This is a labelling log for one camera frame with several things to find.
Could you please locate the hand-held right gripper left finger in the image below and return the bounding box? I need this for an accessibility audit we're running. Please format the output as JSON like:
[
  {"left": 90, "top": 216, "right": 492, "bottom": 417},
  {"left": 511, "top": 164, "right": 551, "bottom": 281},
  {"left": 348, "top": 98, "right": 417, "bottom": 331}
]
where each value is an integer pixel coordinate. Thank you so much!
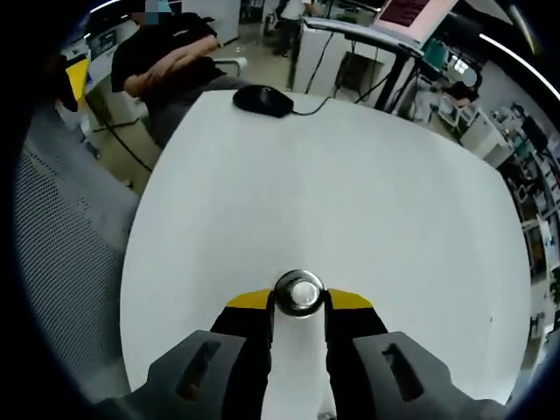
[{"left": 93, "top": 287, "right": 277, "bottom": 420}]

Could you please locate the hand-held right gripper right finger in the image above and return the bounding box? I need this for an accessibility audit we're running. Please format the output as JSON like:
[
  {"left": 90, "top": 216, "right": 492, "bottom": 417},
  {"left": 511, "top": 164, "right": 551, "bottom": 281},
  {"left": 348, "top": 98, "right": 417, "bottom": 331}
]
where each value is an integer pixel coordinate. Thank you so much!
[{"left": 322, "top": 287, "right": 505, "bottom": 420}]

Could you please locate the large dark ring washer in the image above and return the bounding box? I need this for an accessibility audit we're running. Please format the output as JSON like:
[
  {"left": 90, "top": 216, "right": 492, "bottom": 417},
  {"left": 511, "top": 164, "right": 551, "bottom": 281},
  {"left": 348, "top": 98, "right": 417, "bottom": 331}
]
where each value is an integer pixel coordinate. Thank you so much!
[{"left": 273, "top": 269, "right": 327, "bottom": 319}]

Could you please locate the thick threaded metal stud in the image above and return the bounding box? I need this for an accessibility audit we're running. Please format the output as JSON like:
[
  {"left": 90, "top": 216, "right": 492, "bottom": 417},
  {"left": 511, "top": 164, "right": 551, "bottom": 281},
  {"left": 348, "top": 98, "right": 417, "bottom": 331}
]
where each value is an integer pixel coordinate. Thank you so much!
[{"left": 290, "top": 281, "right": 319, "bottom": 308}]

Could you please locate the grey mesh chair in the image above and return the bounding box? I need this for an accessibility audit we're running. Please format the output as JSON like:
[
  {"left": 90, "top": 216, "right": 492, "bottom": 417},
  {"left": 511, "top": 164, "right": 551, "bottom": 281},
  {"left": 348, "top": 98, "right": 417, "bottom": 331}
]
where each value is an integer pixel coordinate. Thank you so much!
[{"left": 15, "top": 104, "right": 141, "bottom": 395}]

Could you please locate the storage shelving with boxes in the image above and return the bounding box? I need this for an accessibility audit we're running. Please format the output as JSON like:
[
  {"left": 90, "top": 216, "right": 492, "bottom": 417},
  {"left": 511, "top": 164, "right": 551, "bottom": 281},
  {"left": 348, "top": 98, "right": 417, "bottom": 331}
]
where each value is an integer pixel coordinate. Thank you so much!
[{"left": 498, "top": 102, "right": 560, "bottom": 281}]

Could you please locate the white cabinet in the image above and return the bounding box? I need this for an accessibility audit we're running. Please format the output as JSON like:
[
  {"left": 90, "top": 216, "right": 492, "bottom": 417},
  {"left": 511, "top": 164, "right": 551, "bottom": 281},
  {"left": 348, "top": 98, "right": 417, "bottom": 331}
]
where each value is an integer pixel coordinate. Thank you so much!
[
  {"left": 290, "top": 24, "right": 347, "bottom": 95},
  {"left": 458, "top": 108, "right": 511, "bottom": 170}
]

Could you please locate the black computer mouse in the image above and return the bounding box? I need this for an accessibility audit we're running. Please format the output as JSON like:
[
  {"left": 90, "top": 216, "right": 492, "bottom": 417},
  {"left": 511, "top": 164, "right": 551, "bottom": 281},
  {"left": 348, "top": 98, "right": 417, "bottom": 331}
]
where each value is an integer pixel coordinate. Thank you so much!
[{"left": 231, "top": 84, "right": 294, "bottom": 118}]

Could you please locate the yellow panel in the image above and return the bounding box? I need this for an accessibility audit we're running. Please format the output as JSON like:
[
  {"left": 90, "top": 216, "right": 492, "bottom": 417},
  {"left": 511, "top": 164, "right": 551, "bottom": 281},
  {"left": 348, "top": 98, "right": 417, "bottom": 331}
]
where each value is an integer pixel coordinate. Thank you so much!
[{"left": 65, "top": 59, "right": 91, "bottom": 110}]

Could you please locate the long ceiling light strip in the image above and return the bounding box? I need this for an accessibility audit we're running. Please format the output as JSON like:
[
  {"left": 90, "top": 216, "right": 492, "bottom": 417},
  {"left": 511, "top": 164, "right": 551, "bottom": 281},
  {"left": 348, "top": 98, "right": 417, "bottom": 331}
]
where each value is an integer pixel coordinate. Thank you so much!
[{"left": 479, "top": 32, "right": 560, "bottom": 100}]

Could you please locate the white standing desk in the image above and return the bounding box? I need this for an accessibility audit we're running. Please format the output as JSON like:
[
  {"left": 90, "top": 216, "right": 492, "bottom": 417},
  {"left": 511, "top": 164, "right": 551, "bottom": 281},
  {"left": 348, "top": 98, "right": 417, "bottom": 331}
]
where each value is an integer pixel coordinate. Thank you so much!
[{"left": 301, "top": 17, "right": 425, "bottom": 115}]

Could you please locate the large display screen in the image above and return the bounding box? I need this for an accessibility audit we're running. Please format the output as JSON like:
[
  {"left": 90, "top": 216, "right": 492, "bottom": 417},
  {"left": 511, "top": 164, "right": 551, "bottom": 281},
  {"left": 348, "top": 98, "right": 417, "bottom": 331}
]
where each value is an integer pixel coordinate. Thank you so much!
[{"left": 375, "top": 0, "right": 459, "bottom": 43}]

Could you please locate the black floor cable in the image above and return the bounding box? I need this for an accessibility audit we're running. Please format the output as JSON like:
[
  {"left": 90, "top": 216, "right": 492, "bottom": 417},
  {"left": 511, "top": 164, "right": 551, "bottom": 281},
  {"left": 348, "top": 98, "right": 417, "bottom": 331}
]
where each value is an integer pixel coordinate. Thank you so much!
[{"left": 94, "top": 115, "right": 154, "bottom": 172}]

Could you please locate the black mouse cable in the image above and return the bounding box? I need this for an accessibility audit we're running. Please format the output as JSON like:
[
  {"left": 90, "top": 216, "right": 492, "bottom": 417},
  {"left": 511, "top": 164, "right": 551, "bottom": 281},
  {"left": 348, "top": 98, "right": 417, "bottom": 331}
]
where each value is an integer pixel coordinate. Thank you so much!
[{"left": 290, "top": 95, "right": 333, "bottom": 117}]

